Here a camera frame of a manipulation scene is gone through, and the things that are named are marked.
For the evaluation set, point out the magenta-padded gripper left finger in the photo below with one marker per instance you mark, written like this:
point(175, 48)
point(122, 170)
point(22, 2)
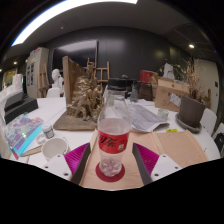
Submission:
point(75, 159)

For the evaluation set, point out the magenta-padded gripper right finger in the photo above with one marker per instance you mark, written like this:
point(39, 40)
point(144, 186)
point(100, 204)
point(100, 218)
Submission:
point(148, 159)

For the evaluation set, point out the clear red-labelled drink bottle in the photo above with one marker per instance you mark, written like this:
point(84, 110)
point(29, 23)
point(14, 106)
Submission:
point(113, 141)

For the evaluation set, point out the white ceramic mug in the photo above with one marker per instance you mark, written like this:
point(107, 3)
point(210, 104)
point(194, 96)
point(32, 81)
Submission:
point(53, 146)

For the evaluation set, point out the flat round red coaster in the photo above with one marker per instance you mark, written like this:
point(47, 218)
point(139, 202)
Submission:
point(100, 175)

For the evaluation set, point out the tan flat cardboard sheet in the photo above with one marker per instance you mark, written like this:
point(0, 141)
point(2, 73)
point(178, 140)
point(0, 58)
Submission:
point(180, 146)

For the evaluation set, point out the small yellow flat item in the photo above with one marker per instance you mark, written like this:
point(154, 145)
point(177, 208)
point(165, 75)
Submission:
point(171, 130)

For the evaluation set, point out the small white paint jar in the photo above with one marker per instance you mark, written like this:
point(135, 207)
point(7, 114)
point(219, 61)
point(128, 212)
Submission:
point(48, 131)

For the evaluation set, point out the grey printed newspaper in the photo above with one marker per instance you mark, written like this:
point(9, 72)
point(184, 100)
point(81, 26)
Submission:
point(145, 118)

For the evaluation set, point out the flat wooden stick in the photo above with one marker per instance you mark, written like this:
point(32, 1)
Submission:
point(31, 150)

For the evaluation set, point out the grey plant saucer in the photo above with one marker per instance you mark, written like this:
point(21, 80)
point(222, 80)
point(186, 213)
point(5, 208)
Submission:
point(186, 128)

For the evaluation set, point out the colourful iridescent painting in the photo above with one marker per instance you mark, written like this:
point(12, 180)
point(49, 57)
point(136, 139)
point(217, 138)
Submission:
point(21, 133)

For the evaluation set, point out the grey pot with dry plant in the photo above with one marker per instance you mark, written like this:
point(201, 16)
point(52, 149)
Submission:
point(190, 111)

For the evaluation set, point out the brown cardboard box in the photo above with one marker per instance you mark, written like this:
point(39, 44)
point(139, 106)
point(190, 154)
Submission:
point(166, 93)

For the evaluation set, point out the white chair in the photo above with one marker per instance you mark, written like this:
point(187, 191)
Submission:
point(53, 92)
point(220, 128)
point(209, 120)

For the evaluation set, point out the black flat box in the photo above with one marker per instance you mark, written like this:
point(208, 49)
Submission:
point(15, 100)
point(21, 112)

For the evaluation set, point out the black backpack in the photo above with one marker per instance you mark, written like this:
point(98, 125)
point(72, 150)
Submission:
point(220, 143)

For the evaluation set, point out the white wood-framed canvas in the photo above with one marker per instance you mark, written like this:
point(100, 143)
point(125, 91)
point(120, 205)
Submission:
point(3, 140)

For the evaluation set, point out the red box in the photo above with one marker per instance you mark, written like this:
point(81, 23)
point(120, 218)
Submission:
point(146, 76)

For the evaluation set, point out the large white plaster bust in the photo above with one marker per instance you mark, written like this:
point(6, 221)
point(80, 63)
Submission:
point(56, 76)

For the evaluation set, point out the wooden easel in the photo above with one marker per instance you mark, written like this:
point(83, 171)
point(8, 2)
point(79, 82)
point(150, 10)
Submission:
point(101, 70)
point(44, 80)

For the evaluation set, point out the wooden figure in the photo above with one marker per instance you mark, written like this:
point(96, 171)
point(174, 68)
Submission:
point(209, 98)

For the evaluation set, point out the white plaster statue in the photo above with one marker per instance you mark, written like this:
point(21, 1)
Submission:
point(168, 70)

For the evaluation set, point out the white cabinet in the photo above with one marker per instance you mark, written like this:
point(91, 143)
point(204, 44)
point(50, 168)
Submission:
point(33, 70)

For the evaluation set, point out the long ceiling light strip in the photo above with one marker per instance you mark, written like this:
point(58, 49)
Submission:
point(66, 6)

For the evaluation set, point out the black wall screen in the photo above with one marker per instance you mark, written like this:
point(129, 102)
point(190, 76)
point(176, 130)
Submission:
point(76, 51)

